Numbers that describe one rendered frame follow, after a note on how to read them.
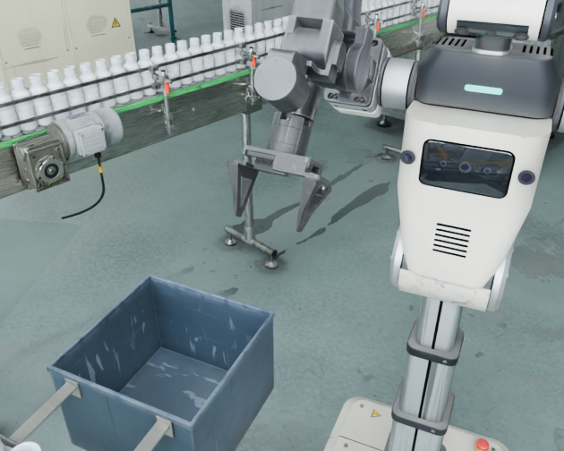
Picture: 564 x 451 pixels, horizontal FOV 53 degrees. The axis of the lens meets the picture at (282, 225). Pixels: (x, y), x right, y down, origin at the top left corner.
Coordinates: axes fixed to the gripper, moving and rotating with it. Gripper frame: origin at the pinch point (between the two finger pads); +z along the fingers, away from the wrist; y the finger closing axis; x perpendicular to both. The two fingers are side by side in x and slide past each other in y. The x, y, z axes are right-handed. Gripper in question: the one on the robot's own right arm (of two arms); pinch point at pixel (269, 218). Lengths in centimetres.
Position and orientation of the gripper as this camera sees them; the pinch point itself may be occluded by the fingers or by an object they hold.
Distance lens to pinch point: 80.1
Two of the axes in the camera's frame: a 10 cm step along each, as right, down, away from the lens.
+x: 3.7, 0.9, 9.2
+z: -2.4, 9.7, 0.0
